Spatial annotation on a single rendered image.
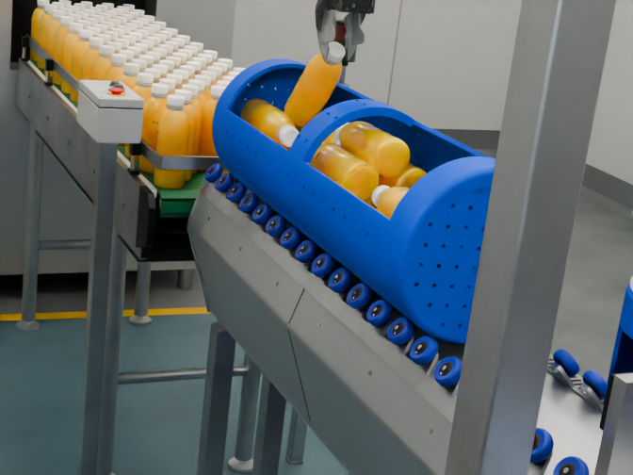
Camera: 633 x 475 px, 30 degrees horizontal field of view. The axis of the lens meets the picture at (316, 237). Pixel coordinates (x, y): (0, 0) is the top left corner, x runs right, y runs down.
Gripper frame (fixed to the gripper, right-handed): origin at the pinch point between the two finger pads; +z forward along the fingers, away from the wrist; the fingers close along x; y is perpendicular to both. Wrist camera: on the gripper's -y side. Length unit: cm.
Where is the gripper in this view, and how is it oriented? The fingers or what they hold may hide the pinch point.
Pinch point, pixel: (335, 52)
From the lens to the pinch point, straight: 229.7
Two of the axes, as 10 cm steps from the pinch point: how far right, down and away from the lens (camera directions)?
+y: 4.0, 3.1, -8.6
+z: -1.2, 9.5, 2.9
